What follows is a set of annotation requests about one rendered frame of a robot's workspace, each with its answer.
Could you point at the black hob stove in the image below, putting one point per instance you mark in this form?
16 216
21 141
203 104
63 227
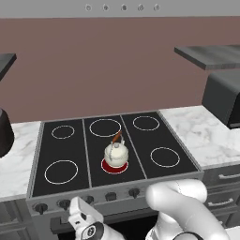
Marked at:
103 146

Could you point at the dark brown round pot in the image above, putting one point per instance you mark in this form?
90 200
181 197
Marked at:
5 134

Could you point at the black microwave oven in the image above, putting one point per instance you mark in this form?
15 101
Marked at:
223 97

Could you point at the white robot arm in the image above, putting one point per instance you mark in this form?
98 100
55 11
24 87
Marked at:
175 203

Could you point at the black stove knob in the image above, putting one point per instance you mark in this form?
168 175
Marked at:
110 196
134 192
64 204
40 208
89 199

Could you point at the grey range hood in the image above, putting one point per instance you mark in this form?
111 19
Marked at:
118 8

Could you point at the grey base cupboard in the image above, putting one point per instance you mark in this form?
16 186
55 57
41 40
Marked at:
14 220

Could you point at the grey drawer front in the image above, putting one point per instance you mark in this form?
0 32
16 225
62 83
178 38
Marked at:
225 195
215 179

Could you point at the grey wooden wall cupboard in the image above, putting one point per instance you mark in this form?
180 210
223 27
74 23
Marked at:
212 56

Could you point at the dark wall cupboard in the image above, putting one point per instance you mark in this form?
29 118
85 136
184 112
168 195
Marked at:
5 64

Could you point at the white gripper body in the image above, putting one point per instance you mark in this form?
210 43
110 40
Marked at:
82 206

